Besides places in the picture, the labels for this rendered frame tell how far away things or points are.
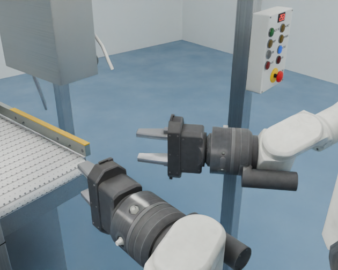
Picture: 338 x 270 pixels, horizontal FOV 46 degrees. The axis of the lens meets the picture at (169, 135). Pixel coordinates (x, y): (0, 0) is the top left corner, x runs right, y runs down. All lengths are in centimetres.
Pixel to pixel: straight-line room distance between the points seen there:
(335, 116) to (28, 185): 66
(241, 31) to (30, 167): 79
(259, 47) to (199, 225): 94
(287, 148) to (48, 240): 77
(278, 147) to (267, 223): 154
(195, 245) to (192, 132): 30
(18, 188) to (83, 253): 114
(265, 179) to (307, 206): 170
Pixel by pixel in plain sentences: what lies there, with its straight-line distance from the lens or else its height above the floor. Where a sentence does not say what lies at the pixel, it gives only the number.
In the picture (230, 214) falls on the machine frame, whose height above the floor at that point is 35.
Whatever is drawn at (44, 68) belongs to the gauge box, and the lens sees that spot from 91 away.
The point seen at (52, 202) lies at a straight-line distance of 103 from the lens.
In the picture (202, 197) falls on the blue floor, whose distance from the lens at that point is 235.
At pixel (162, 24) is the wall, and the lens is 545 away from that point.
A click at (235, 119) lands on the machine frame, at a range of 147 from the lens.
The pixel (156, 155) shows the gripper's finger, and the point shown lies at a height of 100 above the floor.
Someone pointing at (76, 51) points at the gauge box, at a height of 116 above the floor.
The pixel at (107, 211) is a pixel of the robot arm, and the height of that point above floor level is 103.
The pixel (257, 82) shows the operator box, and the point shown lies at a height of 93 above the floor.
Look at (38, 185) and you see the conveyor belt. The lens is 95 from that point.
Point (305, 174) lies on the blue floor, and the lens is 268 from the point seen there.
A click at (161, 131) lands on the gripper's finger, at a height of 106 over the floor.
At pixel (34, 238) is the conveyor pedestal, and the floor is 63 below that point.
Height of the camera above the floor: 139
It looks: 28 degrees down
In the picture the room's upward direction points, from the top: straight up
